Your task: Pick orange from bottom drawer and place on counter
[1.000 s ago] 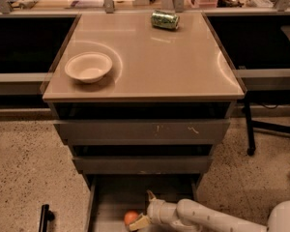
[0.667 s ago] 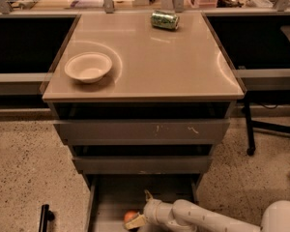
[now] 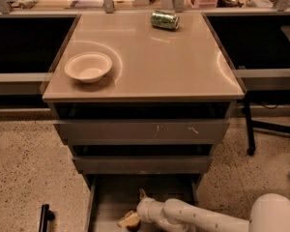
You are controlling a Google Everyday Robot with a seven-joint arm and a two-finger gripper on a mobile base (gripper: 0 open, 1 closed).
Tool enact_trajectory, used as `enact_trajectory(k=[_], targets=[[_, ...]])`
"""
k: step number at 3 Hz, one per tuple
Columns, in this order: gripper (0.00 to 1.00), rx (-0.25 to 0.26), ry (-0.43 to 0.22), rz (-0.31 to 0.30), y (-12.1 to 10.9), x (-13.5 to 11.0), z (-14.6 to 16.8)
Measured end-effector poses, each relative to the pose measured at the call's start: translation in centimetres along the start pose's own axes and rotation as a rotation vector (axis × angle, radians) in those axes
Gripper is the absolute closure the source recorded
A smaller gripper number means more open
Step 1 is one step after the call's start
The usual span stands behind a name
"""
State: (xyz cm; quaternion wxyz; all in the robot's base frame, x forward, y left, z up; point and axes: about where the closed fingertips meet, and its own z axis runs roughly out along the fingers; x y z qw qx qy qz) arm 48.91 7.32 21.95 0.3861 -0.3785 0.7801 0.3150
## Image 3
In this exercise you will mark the white paper bowl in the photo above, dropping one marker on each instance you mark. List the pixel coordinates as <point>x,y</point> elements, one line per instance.
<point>88,67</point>

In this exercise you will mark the grey top drawer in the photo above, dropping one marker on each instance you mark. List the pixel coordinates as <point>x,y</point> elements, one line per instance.
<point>142,132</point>

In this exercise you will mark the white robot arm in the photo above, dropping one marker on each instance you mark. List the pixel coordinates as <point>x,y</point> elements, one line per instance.
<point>269,213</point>

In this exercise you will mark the green soda can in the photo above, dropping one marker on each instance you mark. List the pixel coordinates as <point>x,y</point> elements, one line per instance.
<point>164,20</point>

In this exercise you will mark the grey drawer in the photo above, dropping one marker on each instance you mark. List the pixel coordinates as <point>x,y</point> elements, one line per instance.
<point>142,132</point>
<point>142,165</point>
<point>112,196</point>

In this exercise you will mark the grey bottom drawer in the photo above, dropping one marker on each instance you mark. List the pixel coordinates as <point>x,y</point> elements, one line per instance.
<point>112,196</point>

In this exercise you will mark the black table leg with caster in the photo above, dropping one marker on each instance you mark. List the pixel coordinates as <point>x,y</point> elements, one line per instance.
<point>249,128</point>

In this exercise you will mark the grey drawer cabinet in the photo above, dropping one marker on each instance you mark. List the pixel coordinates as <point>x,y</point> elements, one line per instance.
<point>156,74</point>

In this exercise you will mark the orange fruit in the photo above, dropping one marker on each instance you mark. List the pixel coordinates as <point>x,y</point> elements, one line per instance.
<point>134,228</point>

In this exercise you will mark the grey middle drawer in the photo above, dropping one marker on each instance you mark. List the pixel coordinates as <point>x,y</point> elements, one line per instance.
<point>142,165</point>

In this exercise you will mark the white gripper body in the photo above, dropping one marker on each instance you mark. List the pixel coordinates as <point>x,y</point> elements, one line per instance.
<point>145,209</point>

